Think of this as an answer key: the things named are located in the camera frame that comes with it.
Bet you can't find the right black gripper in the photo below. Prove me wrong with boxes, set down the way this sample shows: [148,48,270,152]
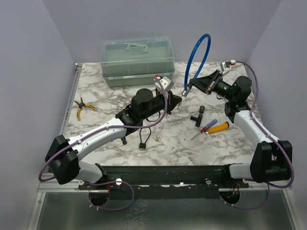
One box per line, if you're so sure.
[191,69,236,102]

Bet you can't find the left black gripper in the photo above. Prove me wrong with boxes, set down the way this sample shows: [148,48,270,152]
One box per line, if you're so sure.
[142,91,182,121]

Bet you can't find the blue cable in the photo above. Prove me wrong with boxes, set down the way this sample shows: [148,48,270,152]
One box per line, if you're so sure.
[181,33,212,97]

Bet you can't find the thin black cable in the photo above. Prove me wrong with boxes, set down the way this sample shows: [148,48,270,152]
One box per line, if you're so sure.
[138,126,152,151]

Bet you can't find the clear green plastic storage box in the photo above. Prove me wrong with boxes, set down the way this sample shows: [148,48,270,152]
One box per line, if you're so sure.
[100,36,175,88]

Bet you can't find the small black keys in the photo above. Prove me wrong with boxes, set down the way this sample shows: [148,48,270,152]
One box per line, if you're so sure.
[118,138,127,148]

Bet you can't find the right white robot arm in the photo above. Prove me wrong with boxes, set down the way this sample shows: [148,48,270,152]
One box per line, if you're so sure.
[188,70,293,188]

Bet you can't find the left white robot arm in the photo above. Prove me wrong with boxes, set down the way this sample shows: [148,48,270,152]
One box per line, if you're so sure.
[45,88,182,189]

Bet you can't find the blue red screwdriver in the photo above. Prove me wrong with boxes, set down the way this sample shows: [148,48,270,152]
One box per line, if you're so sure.
[191,119,217,140]

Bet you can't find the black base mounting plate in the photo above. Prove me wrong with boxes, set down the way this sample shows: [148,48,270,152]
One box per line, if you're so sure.
[79,163,250,200]

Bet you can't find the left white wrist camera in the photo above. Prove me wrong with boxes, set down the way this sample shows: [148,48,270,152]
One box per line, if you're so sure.
[154,75,174,94]

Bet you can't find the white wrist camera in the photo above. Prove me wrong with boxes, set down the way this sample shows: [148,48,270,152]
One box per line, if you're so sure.
[220,59,236,76]
[154,75,174,94]

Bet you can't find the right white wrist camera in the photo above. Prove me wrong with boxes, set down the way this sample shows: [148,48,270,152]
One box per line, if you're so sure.
[220,59,236,76]

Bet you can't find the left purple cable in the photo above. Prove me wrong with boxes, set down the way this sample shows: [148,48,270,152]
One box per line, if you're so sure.
[38,76,168,211]

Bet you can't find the purple cable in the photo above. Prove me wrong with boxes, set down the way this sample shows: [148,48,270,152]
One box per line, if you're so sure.
[38,76,168,211]
[235,61,295,209]

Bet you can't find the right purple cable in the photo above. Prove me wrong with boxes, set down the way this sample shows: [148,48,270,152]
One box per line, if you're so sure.
[235,61,295,209]

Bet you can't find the orange handled tool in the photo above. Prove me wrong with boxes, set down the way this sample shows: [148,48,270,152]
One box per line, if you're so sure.
[207,122,229,134]

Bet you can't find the yellow handled pliers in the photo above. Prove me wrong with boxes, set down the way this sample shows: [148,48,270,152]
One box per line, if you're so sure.
[74,97,97,121]

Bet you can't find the aluminium rail frame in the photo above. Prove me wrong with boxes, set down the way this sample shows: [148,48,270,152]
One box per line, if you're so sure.
[26,63,298,230]

